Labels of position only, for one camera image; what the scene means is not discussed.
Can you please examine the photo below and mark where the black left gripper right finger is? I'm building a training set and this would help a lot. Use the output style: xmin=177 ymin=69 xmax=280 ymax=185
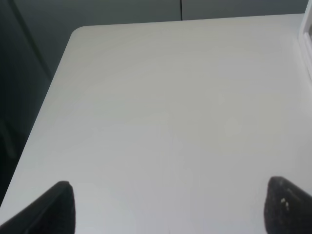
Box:
xmin=264 ymin=176 xmax=312 ymax=234

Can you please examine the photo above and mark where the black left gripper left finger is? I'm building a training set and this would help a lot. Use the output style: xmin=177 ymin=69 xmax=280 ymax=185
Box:
xmin=0 ymin=181 xmax=76 ymax=234

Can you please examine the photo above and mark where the white plastic drawer cabinet frame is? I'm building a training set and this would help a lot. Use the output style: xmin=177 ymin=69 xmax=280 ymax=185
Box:
xmin=298 ymin=0 xmax=312 ymax=78

